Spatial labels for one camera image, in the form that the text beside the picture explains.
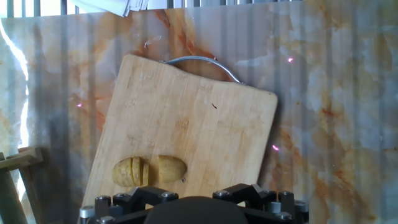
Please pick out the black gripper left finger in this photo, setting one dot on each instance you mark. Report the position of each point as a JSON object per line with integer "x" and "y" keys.
{"x": 124, "y": 205}

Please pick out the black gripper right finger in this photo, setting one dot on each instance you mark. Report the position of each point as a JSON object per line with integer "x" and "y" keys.
{"x": 264, "y": 202}

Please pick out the cut potato chunk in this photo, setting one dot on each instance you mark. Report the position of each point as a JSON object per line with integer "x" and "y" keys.
{"x": 171, "y": 169}

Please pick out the wooden cutting board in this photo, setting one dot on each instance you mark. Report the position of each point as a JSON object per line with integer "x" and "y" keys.
{"x": 186, "y": 124}

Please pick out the marble pattern table mat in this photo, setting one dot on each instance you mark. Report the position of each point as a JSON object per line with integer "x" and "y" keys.
{"x": 326, "y": 109}

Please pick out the wooden dish rack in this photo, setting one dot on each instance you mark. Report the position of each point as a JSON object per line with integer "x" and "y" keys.
{"x": 12, "y": 186}

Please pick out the white paper sheets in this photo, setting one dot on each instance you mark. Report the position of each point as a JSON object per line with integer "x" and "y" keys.
{"x": 124, "y": 6}

